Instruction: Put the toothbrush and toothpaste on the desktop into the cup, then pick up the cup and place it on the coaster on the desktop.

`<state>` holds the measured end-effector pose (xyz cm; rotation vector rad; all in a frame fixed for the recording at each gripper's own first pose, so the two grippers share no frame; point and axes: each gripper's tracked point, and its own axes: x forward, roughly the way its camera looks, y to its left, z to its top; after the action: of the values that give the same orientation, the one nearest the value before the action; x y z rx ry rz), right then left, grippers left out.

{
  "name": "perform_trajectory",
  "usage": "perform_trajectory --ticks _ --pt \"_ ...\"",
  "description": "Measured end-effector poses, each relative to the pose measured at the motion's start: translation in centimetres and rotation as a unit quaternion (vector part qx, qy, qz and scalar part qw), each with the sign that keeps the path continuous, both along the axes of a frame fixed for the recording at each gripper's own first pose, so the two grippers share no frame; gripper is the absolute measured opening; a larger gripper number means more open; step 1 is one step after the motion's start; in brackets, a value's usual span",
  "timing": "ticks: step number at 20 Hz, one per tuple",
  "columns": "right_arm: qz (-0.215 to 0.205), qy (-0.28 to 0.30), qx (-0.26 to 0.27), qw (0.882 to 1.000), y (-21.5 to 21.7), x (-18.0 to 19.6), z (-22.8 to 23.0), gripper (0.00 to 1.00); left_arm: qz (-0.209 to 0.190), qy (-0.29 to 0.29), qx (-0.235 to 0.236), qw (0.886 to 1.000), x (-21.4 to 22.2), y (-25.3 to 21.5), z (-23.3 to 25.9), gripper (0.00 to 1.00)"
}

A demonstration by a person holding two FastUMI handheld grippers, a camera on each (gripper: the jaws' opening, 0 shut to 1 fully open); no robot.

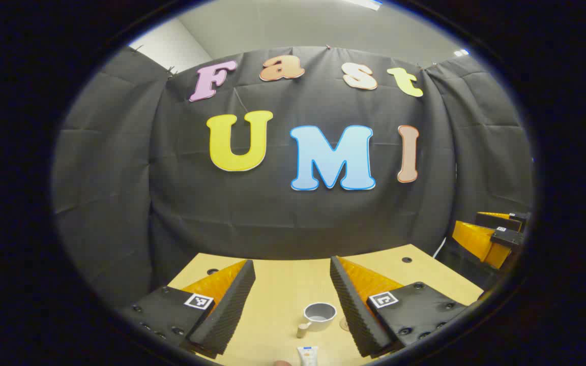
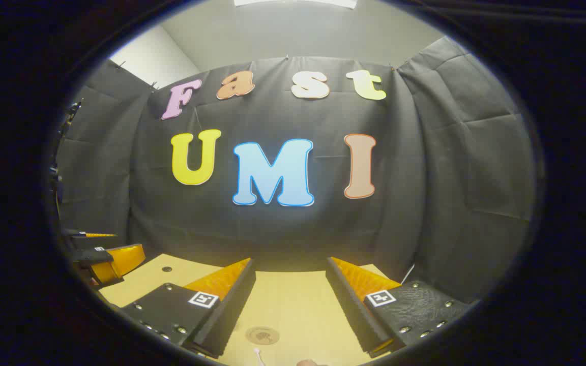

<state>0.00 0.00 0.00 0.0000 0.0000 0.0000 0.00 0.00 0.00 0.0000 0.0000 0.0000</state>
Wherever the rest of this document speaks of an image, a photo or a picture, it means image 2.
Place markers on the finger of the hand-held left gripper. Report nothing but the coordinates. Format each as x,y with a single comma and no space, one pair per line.
120,259
89,235

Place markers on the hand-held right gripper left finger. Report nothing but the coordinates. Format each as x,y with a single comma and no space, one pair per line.
232,310

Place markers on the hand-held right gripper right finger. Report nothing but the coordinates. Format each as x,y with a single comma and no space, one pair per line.
354,310

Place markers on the round cork coaster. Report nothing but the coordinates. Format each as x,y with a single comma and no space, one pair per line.
262,335

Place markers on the light wooden desktop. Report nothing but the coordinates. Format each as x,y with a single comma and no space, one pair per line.
293,305

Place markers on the dark stand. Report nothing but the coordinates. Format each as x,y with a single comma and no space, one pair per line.
72,109

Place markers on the ceiling light panel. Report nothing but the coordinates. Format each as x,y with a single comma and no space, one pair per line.
293,2

